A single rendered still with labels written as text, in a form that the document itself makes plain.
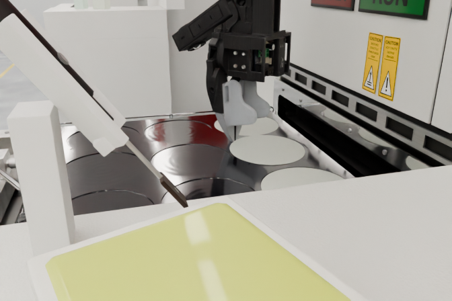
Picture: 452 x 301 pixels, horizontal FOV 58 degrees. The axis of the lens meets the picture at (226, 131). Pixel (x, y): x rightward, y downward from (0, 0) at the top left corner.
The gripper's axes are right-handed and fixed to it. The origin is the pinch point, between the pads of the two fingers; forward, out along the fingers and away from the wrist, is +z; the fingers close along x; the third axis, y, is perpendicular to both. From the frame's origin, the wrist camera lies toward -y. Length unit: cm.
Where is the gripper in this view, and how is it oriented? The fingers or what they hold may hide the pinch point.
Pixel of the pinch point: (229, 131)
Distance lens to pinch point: 57.6
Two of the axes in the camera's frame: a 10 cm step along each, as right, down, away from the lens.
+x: 5.5, -2.9, 7.8
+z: 0.0, 9.4, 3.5
